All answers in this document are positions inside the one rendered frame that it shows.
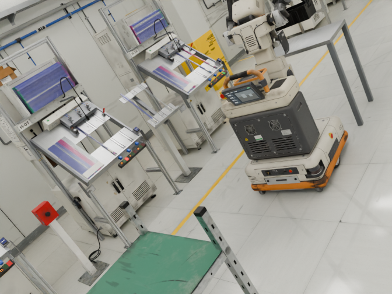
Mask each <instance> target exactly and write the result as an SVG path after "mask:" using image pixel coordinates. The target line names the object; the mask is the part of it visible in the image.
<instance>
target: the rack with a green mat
mask: <svg viewBox="0 0 392 294"><path fill-rule="evenodd" d="M119 207H120V208H121V210H122V211H123V213H124V214H125V215H126V217H127V218H128V219H129V221H130V222H131V223H132V225H133V226H134V228H135V229H136V231H137V232H138V233H139V235H140V236H139V237H138V238H137V239H136V240H135V241H134V242H133V243H132V244H131V245H130V246H129V247H128V248H127V250H126V251H125V252H124V253H123V254H122V255H121V257H120V258H119V259H118V260H117V261H116V262H115V263H114V264H113V265H112V266H111V267H110V268H109V269H108V271H107V272H106V273H105V274H104V275H103V276H102V277H101V278H100V279H99V280H98V281H97V282H96V283H95V285H94V286H93V287H92V288H91V289H90V290H89V291H88V293H87V294H202V292H203V291H204V290H205V288H206V287H207V286H208V284H209V283H210V281H211V280H212V278H213V277H214V275H215V274H216V273H217V271H218V269H220V267H221V265H222V264H223V263H224V262H225V264H226V265H227V267H228V269H229V270H230V272H231V273H232V275H233V276H234V278H235V280H236V281H237V283H238V284H239V286H240V287H241V289H242V290H243V292H244V294H259V293H258V292H257V290H256V288H255V287H254V285H253V283H252V282H251V280H250V278H249V277H248V275H247V274H246V272H245V270H244V269H243V267H242V266H241V264H240V263H239V261H238V259H237V258H236V256H235V254H234V253H233V251H232V249H231V248H230V246H229V245H228V243H227V241H226V240H225V238H224V236H223V235H222V233H221V231H220V230H219V229H218V227H217V225H216V223H215V222H214V220H213V219H212V217H211V216H210V214H209V212H208V211H207V209H206V207H204V206H198V207H197V208H196V210H195V211H194V212H193V214H194V215H195V217H196V218H197V220H198V221H199V223H200V225H201V226H202V228H203V229H204V231H205V233H206V234H207V235H208V237H209V239H210V240H211V241H207V240H200V239H193V238H189V237H183V236H176V235H172V234H165V233H158V232H151V231H149V230H148V229H147V227H146V226H145V225H144V223H143V222H142V221H141V219H140V218H139V216H138V215H137V213H136V212H135V211H134V209H133V208H132V206H131V205H130V203H129V202H128V201H123V202H122V203H121V204H120V205H119Z"/></svg>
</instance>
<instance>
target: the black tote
mask: <svg viewBox="0 0 392 294"><path fill-rule="evenodd" d="M309 2H310V5H308V4H307V2H306V3H304V2H301V3H298V4H296V5H293V6H291V7H289V8H286V11H287V12H288V13H289V17H287V19H288V23H286V24H284V25H283V26H279V27H276V25H274V26H275V31H276V32H277V31H279V30H282V29H285V28H287V27H290V26H293V25H295V24H298V23H300V22H303V21H305V20H308V19H310V18H311V17H312V16H313V15H314V14H315V13H316V9H315V7H314V4H313V1H312V0H309Z"/></svg>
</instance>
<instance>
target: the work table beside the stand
mask: <svg viewBox="0 0 392 294"><path fill-rule="evenodd" d="M341 29H342V31H343V34H344V37H345V39H346V43H347V45H348V48H349V50H350V53H351V55H352V59H353V61H354V64H355V66H356V70H357V72H358V75H359V77H360V81H361V83H362V86H363V88H364V91H365V94H366V97H367V99H368V102H372V101H373V100H374V98H373V95H372V93H371V90H370V87H369V84H368V81H367V79H366V76H365V73H364V71H363V68H362V65H361V62H360V59H359V57H358V53H357V51H356V48H355V45H354V42H353V40H352V37H351V34H350V32H349V29H348V26H347V23H346V21H345V19H342V20H339V21H337V22H334V23H331V24H328V25H326V26H323V27H320V28H318V29H315V30H312V31H309V32H307V33H303V34H301V35H298V36H296V37H292V38H289V39H287V41H288V43H289V52H288V53H287V54H285V52H284V49H283V47H282V45H281V44H280V45H279V46H278V47H275V48H274V52H275V55H276V57H278V56H280V55H283V56H284V57H285V58H286V57H290V56H292V55H295V54H298V53H302V52H305V51H308V50H311V49H314V48H317V47H320V46H324V45H327V48H328V50H329V53H330V55H331V58H332V61H333V63H334V66H335V68H336V71H337V74H338V76H339V79H340V81H341V84H342V87H343V88H344V92H345V94H346V97H347V99H348V101H349V105H350V107H351V109H352V112H353V115H354V117H355V120H356V122H357V125H358V126H361V125H363V120H362V117H361V114H360V112H359V109H358V107H357V104H356V101H355V99H354V96H353V94H352V91H351V88H350V86H349V83H348V80H347V77H346V75H345V72H344V70H343V67H342V65H341V62H340V59H339V57H338V54H337V52H336V49H335V47H334V43H333V40H334V38H335V37H336V35H337V34H338V32H339V31H340V30H341Z"/></svg>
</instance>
